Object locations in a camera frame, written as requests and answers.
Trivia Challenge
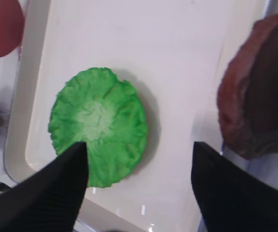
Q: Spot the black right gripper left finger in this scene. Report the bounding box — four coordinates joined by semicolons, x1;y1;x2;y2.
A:
0;142;88;232

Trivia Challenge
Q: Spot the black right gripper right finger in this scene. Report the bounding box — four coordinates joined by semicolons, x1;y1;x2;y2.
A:
191;142;278;232

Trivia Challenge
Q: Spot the green lettuce leaf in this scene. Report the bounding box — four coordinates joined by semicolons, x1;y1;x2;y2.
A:
48;68;148;188

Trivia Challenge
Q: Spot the right dark meat patty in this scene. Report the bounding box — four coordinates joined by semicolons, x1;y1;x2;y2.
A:
217;14;278;160

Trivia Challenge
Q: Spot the right tomato slice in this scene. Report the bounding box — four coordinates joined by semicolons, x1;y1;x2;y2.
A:
0;0;25;58

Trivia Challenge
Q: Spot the long clear strip left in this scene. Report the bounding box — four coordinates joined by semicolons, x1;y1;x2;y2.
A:
0;0;29;147

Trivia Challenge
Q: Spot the white rectangular metal tray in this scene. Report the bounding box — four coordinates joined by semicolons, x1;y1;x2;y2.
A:
4;0;268;232

